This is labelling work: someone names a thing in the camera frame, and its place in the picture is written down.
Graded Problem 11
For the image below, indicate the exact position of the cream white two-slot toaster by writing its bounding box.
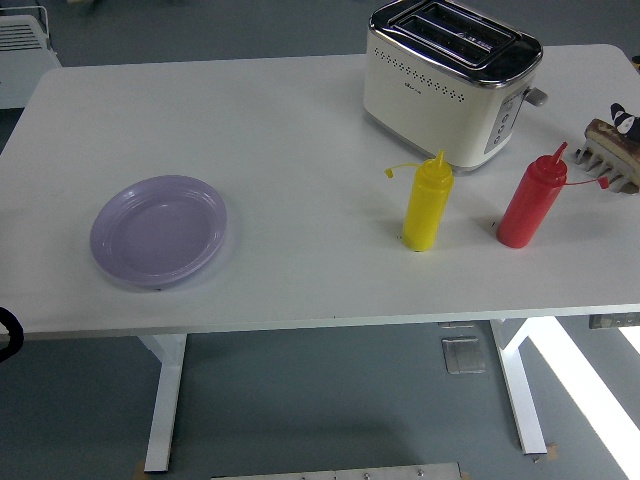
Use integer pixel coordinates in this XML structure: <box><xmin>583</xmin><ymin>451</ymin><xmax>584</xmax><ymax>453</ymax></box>
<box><xmin>363</xmin><ymin>0</ymin><xmax>550</xmax><ymax>175</ymax></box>

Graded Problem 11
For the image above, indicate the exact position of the silver metal toast rack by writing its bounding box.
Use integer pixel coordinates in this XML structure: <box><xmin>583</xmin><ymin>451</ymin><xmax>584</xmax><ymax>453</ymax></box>
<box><xmin>573</xmin><ymin>137</ymin><xmax>640</xmax><ymax>195</ymax></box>

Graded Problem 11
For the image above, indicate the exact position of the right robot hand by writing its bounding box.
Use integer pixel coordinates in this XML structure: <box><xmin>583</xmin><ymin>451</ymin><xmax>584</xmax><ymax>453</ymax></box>
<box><xmin>609</xmin><ymin>102</ymin><xmax>640</xmax><ymax>135</ymax></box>

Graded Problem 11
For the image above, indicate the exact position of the grey table control panel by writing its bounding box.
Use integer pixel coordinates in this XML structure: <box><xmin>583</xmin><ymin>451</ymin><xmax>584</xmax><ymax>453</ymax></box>
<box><xmin>588</xmin><ymin>313</ymin><xmax>640</xmax><ymax>330</ymax></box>

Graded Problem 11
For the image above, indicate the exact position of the grey metal floor hatch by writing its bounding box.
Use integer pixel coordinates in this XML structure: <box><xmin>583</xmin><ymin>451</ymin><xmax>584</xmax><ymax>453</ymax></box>
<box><xmin>441</xmin><ymin>337</ymin><xmax>487</xmax><ymax>375</ymax></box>

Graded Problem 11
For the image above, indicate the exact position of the brown-crusted bread slice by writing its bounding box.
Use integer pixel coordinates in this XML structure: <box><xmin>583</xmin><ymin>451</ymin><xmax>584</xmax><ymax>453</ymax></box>
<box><xmin>584</xmin><ymin>117</ymin><xmax>640</xmax><ymax>154</ymax></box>

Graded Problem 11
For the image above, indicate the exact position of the purple round plate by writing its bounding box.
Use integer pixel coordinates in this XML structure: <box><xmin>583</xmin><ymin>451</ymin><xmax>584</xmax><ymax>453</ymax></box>
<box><xmin>89</xmin><ymin>174</ymin><xmax>229</xmax><ymax>289</ymax></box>

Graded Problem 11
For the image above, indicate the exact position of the white table leg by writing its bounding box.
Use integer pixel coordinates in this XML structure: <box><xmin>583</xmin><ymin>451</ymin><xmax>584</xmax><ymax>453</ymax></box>
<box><xmin>137</xmin><ymin>333</ymin><xmax>189</xmax><ymax>474</ymax></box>
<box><xmin>488</xmin><ymin>319</ymin><xmax>547</xmax><ymax>455</ymax></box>

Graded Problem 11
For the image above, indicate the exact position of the red squeeze bottle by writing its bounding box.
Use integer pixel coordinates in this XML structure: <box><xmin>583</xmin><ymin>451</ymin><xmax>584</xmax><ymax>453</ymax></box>
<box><xmin>495</xmin><ymin>141</ymin><xmax>612</xmax><ymax>249</ymax></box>

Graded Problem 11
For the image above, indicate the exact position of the yellow squeeze bottle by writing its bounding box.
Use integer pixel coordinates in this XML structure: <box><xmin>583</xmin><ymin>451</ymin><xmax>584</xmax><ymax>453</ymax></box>
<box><xmin>384</xmin><ymin>150</ymin><xmax>454</xmax><ymax>252</ymax></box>

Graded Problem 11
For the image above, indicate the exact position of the white slatted cart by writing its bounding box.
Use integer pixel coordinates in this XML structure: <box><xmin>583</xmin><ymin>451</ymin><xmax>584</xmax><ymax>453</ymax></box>
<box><xmin>0</xmin><ymin>5</ymin><xmax>64</xmax><ymax>110</ymax></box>

